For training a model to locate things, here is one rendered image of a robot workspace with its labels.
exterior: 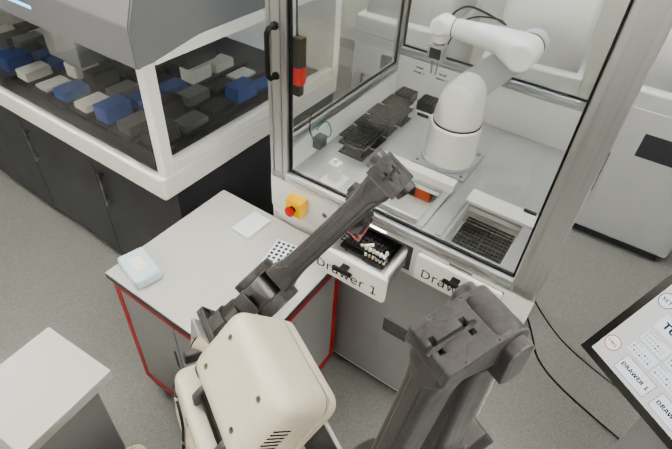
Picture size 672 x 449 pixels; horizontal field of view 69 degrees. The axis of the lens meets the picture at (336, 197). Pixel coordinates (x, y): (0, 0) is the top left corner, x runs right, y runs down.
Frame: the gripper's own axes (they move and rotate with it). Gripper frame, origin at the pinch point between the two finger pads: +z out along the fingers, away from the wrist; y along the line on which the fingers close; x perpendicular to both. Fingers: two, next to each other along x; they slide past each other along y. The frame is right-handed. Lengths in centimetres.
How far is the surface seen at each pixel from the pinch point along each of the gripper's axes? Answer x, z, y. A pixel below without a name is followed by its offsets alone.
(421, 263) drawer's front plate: -20.5, 7.8, 4.9
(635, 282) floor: -97, 134, 124
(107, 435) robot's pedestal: 42, 28, -92
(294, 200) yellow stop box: 31.5, 4.2, 3.7
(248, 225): 46.4, 14.1, -9.4
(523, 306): -54, 8, 7
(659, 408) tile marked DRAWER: -91, -3, -9
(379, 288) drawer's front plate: -14.2, 5.1, -11.4
